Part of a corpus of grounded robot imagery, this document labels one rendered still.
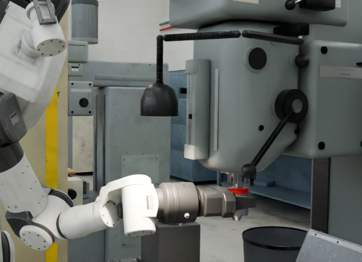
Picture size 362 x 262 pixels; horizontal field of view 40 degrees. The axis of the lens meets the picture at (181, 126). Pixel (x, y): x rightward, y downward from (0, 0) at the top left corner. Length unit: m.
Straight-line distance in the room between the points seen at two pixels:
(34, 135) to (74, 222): 1.59
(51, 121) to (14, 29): 1.52
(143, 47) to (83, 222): 9.87
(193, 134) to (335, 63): 0.35
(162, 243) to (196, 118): 0.45
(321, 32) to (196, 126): 0.34
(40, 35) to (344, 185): 0.86
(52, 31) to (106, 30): 9.54
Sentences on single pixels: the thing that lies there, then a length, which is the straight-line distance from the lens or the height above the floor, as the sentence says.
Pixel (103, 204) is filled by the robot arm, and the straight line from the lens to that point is 1.09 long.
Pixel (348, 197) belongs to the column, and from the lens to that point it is 1.39.
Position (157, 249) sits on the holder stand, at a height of 1.06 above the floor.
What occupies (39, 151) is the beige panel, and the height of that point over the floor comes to 1.19.
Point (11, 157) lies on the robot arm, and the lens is 1.08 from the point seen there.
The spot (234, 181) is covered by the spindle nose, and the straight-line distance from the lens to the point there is 1.10.
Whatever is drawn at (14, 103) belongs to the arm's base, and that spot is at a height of 1.45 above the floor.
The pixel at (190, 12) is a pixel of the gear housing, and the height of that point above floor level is 1.65.
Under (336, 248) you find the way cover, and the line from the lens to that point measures 1.42.
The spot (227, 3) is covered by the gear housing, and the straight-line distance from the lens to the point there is 0.96.
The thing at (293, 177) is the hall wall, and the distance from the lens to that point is 7.35.
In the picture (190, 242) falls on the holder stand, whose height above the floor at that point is 1.08.
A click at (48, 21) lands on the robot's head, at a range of 1.09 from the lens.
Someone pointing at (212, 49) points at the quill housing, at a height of 1.57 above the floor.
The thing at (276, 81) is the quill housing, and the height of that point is 1.51.
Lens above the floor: 1.46
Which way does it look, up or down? 3 degrees down
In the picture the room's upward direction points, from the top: 1 degrees clockwise
